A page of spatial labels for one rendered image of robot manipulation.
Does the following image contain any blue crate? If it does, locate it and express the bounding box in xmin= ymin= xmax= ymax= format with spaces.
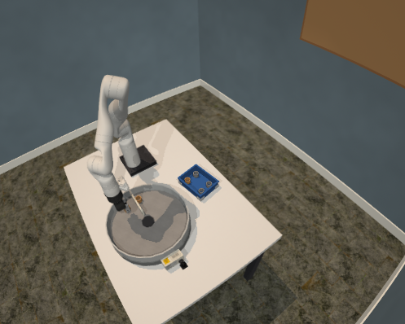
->
xmin=178 ymin=164 xmax=219 ymax=202

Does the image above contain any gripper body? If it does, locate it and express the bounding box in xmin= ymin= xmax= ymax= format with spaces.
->
xmin=102 ymin=176 xmax=130 ymax=212

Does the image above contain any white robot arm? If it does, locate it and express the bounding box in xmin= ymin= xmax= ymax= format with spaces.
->
xmin=87 ymin=75 xmax=141 ymax=190

